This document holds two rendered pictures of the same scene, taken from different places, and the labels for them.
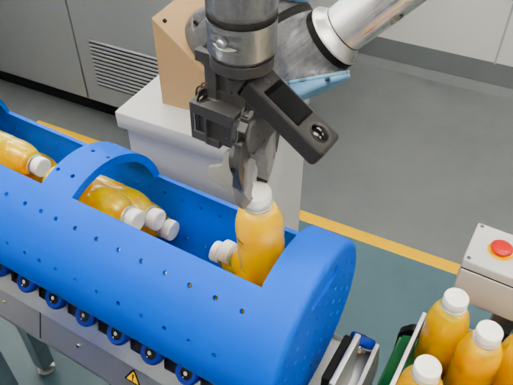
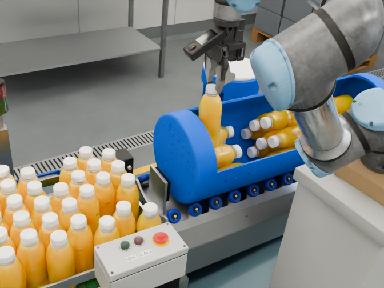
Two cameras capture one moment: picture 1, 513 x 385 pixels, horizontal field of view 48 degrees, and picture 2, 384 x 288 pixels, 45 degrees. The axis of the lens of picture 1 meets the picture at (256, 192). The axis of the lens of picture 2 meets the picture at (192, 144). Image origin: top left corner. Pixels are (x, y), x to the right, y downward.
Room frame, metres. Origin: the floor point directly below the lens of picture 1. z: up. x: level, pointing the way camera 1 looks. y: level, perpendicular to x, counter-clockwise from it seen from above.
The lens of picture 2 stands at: (1.03, -1.12, 1.90)
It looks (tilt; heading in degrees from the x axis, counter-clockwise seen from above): 33 degrees down; 115
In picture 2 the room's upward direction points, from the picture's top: 7 degrees clockwise
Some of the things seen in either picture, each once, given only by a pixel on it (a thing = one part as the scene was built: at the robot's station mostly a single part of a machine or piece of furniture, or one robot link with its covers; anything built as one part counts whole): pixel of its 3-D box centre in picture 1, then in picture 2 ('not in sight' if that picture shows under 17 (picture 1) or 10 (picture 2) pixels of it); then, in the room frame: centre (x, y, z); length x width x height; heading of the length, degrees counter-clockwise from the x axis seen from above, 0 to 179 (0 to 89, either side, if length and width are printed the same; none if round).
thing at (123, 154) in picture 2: not in sight; (120, 167); (0.28, -0.07, 0.95); 0.10 x 0.07 x 0.10; 149
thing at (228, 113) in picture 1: (237, 96); (226, 39); (0.57, 0.02, 1.46); 0.09 x 0.08 x 0.12; 59
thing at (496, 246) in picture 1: (501, 248); (160, 238); (0.65, -0.41, 1.11); 0.04 x 0.04 x 0.01
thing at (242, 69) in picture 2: not in sight; (232, 67); (0.30, 0.80, 1.03); 0.28 x 0.28 x 0.01
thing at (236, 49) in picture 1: (240, 36); (227, 10); (0.56, 0.02, 1.54); 0.08 x 0.08 x 0.05
